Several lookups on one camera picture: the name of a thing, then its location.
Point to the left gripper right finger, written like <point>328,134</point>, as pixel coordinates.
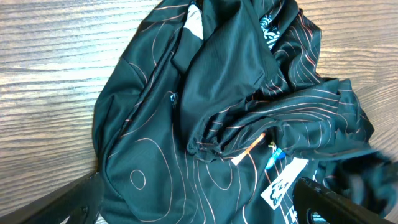
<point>315,203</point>

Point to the black orange-patterned cycling jersey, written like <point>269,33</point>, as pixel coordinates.
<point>215,110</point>

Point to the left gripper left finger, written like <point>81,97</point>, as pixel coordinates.
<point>77,202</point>

